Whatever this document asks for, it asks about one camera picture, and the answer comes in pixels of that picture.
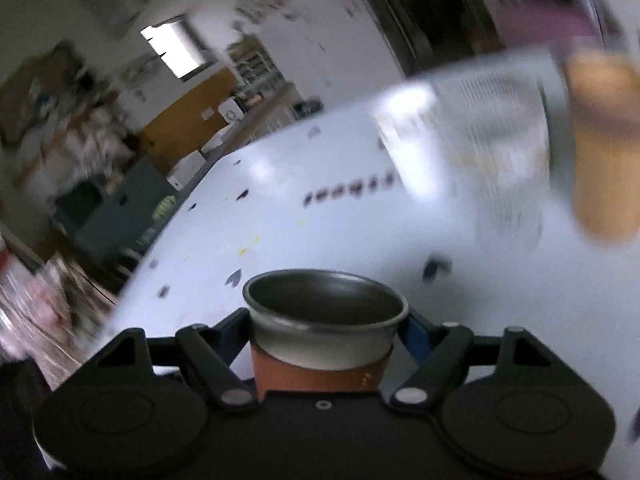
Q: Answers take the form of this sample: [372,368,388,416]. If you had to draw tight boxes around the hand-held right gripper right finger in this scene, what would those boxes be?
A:
[391,308,557,410]

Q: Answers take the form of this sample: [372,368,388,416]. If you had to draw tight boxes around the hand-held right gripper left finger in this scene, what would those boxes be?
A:
[94,309,257,410]

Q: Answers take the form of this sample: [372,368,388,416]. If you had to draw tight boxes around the metal cup with brown sleeve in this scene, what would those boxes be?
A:
[243,270,409,403]

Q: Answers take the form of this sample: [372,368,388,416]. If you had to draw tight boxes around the dark grey storage bin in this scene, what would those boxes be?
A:
[52,156,177,267]

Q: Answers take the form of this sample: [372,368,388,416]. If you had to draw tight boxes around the white box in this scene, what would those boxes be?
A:
[166,150,207,190]

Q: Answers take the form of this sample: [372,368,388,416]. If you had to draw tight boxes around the clear printed plastic container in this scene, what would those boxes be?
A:
[372,55,553,253]

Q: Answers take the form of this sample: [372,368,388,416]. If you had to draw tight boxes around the brown wooden board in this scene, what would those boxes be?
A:
[139,67,242,173]

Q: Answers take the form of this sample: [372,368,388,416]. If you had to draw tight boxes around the tan cylindrical container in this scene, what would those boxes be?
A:
[564,51,640,247]

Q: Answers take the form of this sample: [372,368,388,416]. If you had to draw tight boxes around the storage shelf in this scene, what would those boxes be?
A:
[226,34,288,108]

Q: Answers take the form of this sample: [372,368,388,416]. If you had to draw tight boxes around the bright window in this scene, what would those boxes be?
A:
[140,18,212,79]

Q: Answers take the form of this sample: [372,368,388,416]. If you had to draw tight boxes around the purple cloth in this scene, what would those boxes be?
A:
[500,0,598,47]

